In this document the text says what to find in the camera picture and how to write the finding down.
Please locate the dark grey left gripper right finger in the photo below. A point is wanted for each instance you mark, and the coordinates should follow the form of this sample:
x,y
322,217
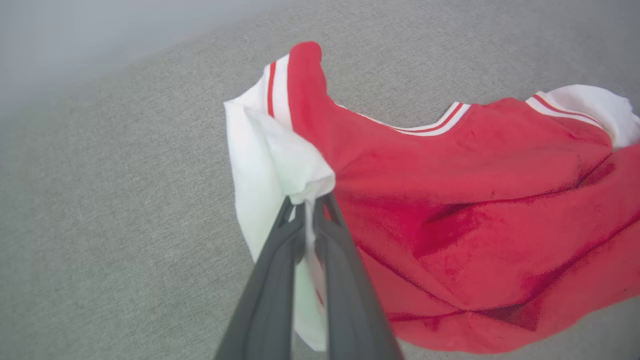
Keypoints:
x,y
352,305

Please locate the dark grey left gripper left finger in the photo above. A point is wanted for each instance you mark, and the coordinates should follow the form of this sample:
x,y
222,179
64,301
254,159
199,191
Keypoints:
x,y
267,300

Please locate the red and white basketball jersey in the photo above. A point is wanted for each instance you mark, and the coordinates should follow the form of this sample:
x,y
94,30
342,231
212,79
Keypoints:
x,y
450,200

